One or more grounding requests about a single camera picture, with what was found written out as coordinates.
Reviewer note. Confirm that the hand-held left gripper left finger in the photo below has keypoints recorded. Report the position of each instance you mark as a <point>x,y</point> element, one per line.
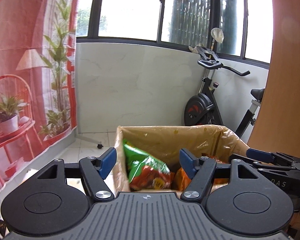
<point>108,162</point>

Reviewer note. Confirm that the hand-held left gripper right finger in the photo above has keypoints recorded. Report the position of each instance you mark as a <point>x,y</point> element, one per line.
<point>187,163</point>

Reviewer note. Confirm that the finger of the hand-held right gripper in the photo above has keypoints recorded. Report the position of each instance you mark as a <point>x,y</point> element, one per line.
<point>247,159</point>
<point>261,155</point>

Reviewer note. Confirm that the dark orange snack bag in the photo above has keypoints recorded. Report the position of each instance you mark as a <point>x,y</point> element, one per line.
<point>216,158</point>

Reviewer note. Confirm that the green and red snack bag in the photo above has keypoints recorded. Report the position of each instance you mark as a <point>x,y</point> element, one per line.
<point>142,166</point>

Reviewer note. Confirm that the brown cardboard box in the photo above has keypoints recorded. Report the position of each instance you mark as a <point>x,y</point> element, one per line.
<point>152,140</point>

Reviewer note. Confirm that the white stand leg with caster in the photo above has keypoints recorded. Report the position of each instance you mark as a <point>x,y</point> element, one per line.
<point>90,140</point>

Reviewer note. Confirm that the checked floral tablecloth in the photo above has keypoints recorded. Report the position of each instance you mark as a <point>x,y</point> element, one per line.
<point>75,185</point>

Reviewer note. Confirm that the black exercise bike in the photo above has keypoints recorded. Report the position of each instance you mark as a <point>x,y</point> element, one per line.
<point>202,105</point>

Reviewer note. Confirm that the brown wooden board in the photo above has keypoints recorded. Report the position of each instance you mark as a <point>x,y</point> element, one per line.
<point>285,67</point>

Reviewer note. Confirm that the printed room backdrop cloth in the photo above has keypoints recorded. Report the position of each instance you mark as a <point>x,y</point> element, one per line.
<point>22,67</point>

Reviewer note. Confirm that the metal window grille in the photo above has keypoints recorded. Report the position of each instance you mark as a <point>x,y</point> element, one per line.
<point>190,10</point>

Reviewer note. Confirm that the black window frame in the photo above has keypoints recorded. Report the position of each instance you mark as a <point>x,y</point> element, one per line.
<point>160,10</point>

